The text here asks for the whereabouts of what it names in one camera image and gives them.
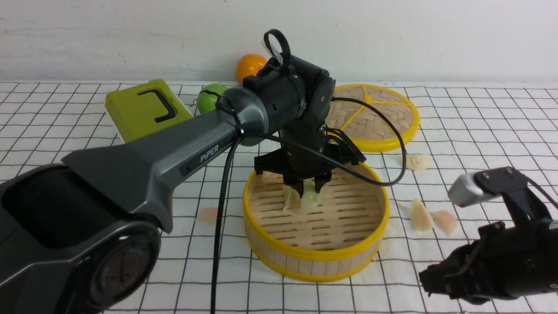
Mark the woven bamboo steamer lid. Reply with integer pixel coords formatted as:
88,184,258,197
326,84,420,153

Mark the green lid white box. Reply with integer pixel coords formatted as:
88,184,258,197
104,79,193,143

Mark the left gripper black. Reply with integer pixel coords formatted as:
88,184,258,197
254,120,365,197

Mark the small green dumpling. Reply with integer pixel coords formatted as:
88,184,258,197
282,185,300,214

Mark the large green dumpling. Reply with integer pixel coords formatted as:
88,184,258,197
299,180,321,213

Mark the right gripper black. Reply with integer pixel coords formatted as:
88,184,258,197
419,220,554,305

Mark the white grid tablecloth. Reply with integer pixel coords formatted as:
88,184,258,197
0,82,558,314

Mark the green toy ball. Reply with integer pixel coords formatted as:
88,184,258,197
197,83,228,114

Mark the white dumpling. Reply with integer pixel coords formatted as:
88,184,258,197
406,154,434,172
410,198,435,231

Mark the orange toy fruit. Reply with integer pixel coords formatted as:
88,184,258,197
235,54,267,84

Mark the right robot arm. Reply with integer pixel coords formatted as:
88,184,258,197
419,219,558,305

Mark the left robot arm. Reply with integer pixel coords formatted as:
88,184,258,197
0,56,364,314

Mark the bamboo steamer tray yellow rim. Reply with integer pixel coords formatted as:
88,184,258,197
242,169,390,283

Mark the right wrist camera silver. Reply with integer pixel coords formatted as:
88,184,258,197
448,167,541,223

